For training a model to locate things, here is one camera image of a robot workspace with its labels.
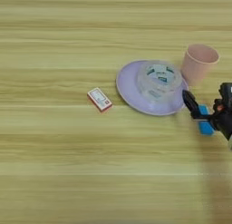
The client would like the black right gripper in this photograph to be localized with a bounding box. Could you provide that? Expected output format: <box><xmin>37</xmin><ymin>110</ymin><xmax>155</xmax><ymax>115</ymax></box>
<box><xmin>182</xmin><ymin>89</ymin><xmax>232</xmax><ymax>141</ymax></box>

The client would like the blue rectangular block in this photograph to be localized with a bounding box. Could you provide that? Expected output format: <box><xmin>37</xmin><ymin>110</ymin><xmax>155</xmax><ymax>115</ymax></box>
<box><xmin>197</xmin><ymin>104</ymin><xmax>216</xmax><ymax>137</ymax></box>

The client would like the pink plastic cup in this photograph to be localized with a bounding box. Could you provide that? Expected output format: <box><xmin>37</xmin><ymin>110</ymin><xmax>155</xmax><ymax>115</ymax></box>
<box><xmin>180</xmin><ymin>44</ymin><xmax>221</xmax><ymax>87</ymax></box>

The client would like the clear tape roll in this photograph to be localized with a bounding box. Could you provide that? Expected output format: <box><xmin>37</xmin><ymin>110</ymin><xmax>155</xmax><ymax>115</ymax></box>
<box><xmin>136</xmin><ymin>60</ymin><xmax>184</xmax><ymax>103</ymax></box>

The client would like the purple round plate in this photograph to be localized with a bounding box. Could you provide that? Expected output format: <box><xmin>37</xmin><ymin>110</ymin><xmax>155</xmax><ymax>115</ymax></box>
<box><xmin>115</xmin><ymin>60</ymin><xmax>190</xmax><ymax>117</ymax></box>

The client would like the small red white box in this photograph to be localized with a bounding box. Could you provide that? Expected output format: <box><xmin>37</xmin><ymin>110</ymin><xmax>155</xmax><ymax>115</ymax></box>
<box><xmin>86</xmin><ymin>86</ymin><xmax>114</xmax><ymax>113</ymax></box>

